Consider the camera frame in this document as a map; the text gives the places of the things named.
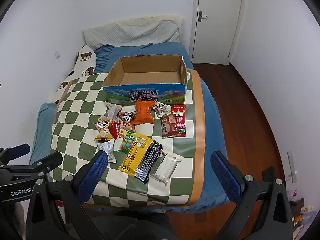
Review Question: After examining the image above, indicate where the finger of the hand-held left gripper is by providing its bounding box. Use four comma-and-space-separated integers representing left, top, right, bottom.
0, 143, 31, 166
30, 151, 63, 174

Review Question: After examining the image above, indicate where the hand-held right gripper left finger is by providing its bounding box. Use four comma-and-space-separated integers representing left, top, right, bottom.
25, 150, 109, 240

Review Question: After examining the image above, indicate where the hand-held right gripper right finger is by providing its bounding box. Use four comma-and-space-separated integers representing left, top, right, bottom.
211, 151, 293, 240

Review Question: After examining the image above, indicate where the yellow black snack bag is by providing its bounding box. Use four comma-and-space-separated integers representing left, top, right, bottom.
118, 134, 163, 182

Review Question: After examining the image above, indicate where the orange panda snack packet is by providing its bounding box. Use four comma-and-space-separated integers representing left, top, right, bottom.
117, 111, 137, 138

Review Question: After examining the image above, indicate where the red crown snack packet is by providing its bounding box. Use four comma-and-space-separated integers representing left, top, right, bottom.
171, 104, 187, 137

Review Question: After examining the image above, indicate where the cardboard box blue print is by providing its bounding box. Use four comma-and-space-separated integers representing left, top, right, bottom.
102, 54, 190, 105

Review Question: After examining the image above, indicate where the small silver snack packet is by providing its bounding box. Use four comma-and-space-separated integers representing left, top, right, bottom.
97, 140, 117, 164

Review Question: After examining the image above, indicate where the green candy packet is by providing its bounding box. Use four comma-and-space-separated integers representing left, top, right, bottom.
117, 130, 148, 155

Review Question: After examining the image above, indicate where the yellow panda snack packet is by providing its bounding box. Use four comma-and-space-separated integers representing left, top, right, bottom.
94, 120, 114, 141

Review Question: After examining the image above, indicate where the dark object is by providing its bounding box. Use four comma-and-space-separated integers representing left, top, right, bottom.
262, 166, 276, 180

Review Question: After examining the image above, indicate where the green white checkered blanket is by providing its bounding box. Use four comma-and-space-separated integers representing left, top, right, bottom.
51, 69, 207, 207

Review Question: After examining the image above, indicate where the bed with blue sheet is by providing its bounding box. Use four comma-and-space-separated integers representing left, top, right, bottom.
29, 42, 229, 213

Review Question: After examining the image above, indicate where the pink white snack packet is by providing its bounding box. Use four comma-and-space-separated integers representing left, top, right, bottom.
100, 102, 123, 123

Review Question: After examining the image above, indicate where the white power strip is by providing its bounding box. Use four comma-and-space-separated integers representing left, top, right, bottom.
287, 151, 298, 183

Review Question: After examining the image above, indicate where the brown snack packet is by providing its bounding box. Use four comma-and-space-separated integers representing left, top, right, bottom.
160, 115, 181, 139

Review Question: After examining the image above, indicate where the colourful clutter pile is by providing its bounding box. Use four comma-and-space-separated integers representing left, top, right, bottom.
287, 189, 316, 228

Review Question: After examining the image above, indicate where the small white pictured snack packet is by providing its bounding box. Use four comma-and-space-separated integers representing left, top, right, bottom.
153, 101, 172, 118

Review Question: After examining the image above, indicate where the bear print pillow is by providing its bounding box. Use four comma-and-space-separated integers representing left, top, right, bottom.
56, 45, 97, 104

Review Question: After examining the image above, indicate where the grey textured pillow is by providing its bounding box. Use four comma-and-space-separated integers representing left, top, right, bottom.
82, 15, 185, 50

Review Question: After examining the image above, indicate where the white door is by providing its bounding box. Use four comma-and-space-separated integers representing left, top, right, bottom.
192, 0, 245, 66

